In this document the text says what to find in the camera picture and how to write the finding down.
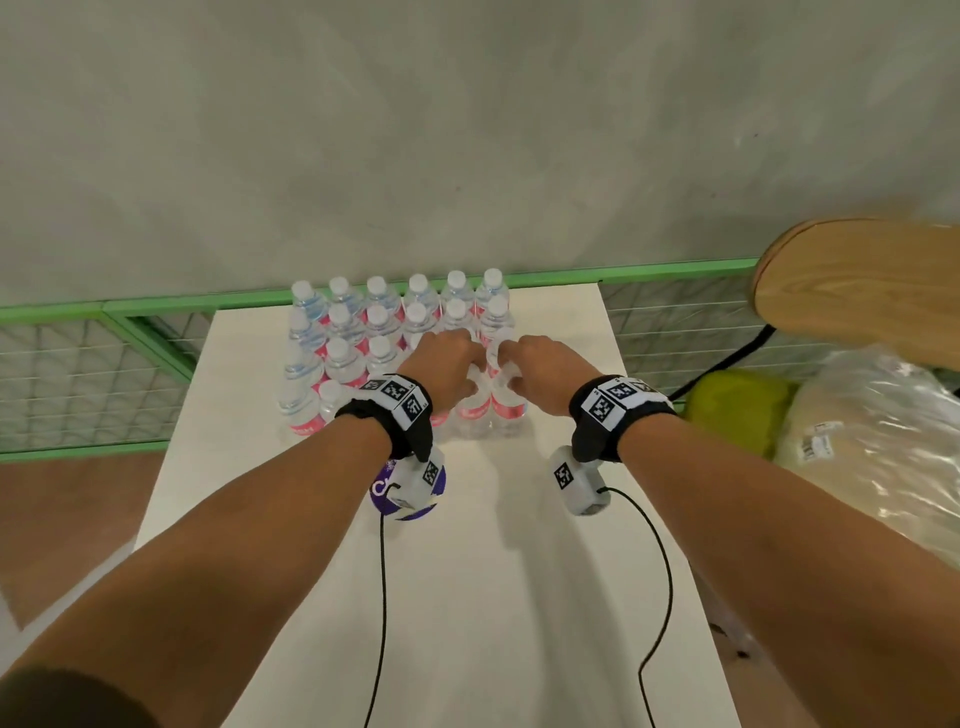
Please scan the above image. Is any person's left hand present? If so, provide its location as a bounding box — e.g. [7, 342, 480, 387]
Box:
[397, 329, 487, 414]

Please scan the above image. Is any person's right hand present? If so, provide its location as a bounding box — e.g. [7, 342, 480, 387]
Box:
[498, 335, 605, 418]

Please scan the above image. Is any clear water bottle red label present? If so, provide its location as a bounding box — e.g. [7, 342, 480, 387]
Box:
[487, 341, 530, 438]
[455, 363, 494, 440]

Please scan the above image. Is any tidy grid of water bottles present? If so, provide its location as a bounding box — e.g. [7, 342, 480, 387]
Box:
[277, 268, 526, 440]

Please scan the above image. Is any person's right forearm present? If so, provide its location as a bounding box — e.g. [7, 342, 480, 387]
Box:
[618, 413, 960, 728]

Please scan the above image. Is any person's left forearm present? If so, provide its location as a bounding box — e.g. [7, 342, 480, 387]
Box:
[0, 414, 393, 728]

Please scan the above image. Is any black marker wristband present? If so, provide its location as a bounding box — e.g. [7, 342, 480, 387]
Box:
[335, 373, 435, 463]
[568, 374, 679, 464]

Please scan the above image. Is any purple round sticker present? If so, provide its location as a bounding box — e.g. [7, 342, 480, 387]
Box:
[369, 458, 449, 523]

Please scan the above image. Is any white table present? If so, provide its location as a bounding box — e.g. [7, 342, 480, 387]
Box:
[134, 283, 744, 728]

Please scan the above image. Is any green chair wooden backrest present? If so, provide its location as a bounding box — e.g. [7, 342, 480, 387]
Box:
[667, 217, 960, 571]

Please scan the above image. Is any green framed mesh fence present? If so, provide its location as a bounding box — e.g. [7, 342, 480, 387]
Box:
[0, 258, 841, 464]

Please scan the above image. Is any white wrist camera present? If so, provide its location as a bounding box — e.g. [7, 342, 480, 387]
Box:
[547, 446, 613, 517]
[386, 446, 448, 513]

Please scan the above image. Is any thin black camera cable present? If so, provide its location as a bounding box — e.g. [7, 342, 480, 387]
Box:
[363, 513, 389, 728]
[603, 487, 675, 728]

